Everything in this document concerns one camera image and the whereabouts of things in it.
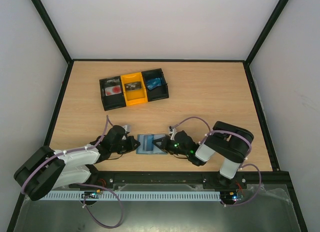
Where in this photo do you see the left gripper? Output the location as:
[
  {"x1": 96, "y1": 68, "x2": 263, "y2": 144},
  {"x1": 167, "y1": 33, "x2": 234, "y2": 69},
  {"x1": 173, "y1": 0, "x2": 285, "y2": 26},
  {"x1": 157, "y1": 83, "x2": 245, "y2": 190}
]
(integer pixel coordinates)
[{"x1": 111, "y1": 135, "x2": 140, "y2": 155}]

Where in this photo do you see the teal card holder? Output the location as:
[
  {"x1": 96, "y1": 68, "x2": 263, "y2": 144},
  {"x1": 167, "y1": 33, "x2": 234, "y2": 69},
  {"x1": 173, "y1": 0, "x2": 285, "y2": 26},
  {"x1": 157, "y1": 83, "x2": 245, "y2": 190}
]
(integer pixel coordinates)
[{"x1": 136, "y1": 134, "x2": 167, "y2": 155}]

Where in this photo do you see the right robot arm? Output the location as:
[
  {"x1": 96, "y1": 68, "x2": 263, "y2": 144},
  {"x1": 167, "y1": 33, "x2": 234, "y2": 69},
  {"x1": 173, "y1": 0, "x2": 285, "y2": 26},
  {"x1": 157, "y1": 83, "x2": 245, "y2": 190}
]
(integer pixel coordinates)
[{"x1": 152, "y1": 121, "x2": 254, "y2": 188}]

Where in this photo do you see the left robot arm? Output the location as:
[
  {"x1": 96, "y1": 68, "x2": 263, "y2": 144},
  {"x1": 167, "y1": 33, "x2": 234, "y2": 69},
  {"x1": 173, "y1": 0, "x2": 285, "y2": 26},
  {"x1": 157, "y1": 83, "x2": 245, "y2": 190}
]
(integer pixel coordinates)
[{"x1": 13, "y1": 125, "x2": 140, "y2": 201}]

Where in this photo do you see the red white card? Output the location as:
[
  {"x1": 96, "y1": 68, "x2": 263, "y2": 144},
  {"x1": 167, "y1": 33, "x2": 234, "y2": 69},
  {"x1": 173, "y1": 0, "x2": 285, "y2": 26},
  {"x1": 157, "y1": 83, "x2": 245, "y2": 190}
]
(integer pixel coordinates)
[{"x1": 102, "y1": 85, "x2": 122, "y2": 96}]

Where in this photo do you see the black card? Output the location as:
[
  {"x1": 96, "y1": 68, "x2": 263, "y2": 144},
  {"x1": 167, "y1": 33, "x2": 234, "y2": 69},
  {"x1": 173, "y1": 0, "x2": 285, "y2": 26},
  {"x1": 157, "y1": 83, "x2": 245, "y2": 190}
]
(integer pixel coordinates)
[{"x1": 124, "y1": 81, "x2": 142, "y2": 91}]

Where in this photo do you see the left black bin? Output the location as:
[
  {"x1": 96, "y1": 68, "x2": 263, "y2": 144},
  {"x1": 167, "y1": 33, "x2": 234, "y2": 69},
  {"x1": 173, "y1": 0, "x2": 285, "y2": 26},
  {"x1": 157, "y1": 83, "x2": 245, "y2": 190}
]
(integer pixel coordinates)
[{"x1": 99, "y1": 76, "x2": 126, "y2": 111}]

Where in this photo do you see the black bin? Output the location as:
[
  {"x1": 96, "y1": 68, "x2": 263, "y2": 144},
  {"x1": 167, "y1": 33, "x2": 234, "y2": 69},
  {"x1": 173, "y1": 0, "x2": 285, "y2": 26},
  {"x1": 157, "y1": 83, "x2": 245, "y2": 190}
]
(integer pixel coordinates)
[
  {"x1": 99, "y1": 76, "x2": 126, "y2": 111},
  {"x1": 141, "y1": 68, "x2": 169, "y2": 102}
]

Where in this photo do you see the yellow bin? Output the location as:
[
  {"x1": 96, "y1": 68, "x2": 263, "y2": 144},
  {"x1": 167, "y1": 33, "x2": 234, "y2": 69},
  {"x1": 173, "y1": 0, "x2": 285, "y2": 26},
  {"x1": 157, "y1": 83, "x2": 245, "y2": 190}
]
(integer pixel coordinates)
[{"x1": 120, "y1": 72, "x2": 148, "y2": 107}]

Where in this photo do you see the right black bin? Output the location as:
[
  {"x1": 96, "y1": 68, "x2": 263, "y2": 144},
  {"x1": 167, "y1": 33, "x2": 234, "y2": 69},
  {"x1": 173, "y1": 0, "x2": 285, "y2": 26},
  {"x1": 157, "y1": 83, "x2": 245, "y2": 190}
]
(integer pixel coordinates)
[{"x1": 141, "y1": 68, "x2": 169, "y2": 102}]

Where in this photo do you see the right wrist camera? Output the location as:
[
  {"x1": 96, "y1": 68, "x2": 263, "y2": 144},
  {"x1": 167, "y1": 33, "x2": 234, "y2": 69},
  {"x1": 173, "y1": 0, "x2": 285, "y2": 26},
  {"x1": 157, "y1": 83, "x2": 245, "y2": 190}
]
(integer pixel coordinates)
[{"x1": 168, "y1": 126, "x2": 177, "y2": 141}]

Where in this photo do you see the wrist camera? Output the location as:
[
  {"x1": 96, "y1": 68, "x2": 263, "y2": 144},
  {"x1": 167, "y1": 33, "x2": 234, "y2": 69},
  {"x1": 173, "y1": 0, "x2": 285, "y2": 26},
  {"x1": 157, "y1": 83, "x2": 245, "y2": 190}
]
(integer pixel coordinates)
[
  {"x1": 168, "y1": 126, "x2": 177, "y2": 141},
  {"x1": 123, "y1": 124, "x2": 131, "y2": 135}
]

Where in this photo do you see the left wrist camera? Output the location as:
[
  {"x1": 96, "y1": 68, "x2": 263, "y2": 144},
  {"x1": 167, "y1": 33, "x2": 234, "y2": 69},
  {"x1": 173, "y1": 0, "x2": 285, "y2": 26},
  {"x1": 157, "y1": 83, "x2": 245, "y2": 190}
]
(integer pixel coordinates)
[{"x1": 123, "y1": 124, "x2": 131, "y2": 135}]

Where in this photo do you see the blue slotted cable duct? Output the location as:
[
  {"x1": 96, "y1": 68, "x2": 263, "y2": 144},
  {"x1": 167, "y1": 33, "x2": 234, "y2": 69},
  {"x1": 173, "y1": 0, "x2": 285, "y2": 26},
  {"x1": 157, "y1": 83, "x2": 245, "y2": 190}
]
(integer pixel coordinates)
[{"x1": 42, "y1": 190, "x2": 221, "y2": 202}]

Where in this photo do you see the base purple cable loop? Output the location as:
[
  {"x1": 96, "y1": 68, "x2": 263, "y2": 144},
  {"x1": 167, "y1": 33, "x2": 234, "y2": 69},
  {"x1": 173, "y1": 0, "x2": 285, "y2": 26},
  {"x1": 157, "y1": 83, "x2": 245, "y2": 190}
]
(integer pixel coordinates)
[{"x1": 81, "y1": 183, "x2": 125, "y2": 228}]

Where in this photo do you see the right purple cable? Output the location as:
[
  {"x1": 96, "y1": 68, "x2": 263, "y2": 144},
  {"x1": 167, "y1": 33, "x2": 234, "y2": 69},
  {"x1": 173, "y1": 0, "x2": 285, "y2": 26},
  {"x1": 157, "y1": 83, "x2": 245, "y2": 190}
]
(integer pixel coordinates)
[{"x1": 169, "y1": 116, "x2": 263, "y2": 208}]

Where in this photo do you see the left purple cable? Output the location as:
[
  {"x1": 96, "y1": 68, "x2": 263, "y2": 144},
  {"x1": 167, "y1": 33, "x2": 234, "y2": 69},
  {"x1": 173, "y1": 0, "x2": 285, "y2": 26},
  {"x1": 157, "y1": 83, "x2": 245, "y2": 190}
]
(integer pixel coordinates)
[{"x1": 20, "y1": 114, "x2": 113, "y2": 195}]

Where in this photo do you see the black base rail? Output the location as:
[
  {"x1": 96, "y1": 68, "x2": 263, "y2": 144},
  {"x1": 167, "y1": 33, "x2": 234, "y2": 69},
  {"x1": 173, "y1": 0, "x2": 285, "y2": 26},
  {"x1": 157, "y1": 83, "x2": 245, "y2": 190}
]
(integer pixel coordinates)
[{"x1": 24, "y1": 169, "x2": 291, "y2": 190}]

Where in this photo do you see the black cage frame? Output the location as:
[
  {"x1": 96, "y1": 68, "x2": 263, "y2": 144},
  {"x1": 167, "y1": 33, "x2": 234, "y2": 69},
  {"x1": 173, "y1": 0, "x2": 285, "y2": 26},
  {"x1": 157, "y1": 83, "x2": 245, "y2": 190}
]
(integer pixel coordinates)
[{"x1": 4, "y1": 0, "x2": 311, "y2": 232}]

